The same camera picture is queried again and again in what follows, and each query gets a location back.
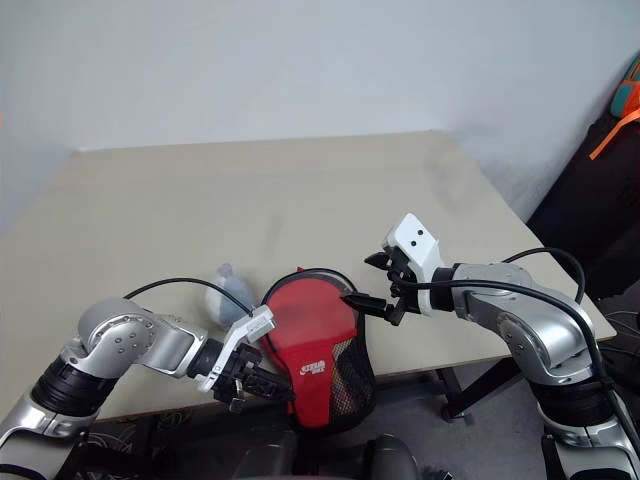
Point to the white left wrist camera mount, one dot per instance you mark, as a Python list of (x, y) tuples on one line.
[(248, 327)]

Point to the dark rounded shape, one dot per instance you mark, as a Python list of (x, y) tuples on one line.
[(272, 457), (392, 460)]

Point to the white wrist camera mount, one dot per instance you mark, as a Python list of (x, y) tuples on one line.
[(248, 327), (417, 245)]

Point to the red black mesh paddle case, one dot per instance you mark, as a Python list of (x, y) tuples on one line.
[(315, 390)]

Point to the teal orange bag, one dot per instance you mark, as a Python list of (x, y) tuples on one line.
[(631, 92)]

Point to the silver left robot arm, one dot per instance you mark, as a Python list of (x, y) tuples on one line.
[(150, 345)]

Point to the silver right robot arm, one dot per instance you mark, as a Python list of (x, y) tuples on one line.
[(540, 330)]

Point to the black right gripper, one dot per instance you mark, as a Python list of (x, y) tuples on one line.
[(405, 295)]

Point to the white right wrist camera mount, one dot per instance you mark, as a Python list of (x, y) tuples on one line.
[(417, 245)]

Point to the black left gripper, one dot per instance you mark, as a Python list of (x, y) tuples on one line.
[(239, 367)]

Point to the black table leg frame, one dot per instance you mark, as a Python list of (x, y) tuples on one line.
[(465, 390)]

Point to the clear plastic bottle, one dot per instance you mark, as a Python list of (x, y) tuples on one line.
[(225, 295)]

